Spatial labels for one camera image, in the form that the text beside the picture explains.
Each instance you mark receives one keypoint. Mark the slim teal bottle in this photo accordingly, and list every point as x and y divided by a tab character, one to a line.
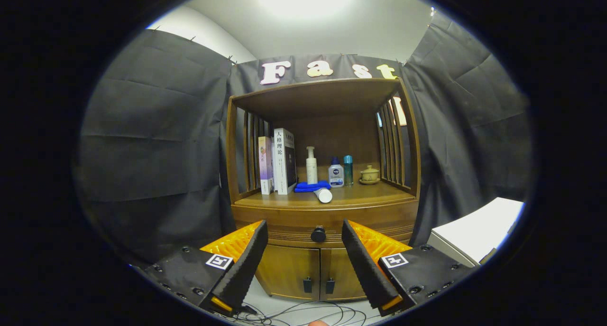
348	172

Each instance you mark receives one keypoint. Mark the black round drawer knob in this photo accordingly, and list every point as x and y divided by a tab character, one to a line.
318	234

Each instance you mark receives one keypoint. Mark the white pump bottle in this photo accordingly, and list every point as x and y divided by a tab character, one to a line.
311	172

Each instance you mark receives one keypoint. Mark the white and green tube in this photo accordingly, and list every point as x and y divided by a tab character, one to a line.
324	195

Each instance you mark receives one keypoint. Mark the white bottle with blue cap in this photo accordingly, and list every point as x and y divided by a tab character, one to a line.
336	176

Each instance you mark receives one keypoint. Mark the purple book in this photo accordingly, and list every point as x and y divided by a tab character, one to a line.
264	164

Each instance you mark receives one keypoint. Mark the white appliance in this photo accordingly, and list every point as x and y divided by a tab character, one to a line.
479	226

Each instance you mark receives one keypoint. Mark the blue folded cloth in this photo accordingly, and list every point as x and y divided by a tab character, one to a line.
306	187

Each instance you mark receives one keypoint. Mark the wooden cabinet door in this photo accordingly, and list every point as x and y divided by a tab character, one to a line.
337	266
289	269

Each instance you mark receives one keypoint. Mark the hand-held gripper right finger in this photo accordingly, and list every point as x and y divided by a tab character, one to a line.
363	264

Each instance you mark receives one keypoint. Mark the white book with portrait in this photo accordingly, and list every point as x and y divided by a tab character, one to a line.
280	164

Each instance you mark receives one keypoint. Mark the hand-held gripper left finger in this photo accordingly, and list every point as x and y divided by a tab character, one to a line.
246	264

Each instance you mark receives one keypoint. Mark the wooden countertop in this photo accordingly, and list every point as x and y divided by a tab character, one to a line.
370	195

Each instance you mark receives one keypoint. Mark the brown wooden cabinet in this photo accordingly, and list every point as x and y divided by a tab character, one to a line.
336	136

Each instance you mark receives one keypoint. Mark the beige lidded teacup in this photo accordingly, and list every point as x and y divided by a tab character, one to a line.
369	175

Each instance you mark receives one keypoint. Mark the black backdrop cloth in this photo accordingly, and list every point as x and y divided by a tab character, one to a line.
151	150

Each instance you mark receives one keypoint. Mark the brown wooden drawer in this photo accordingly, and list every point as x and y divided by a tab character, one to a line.
303	221

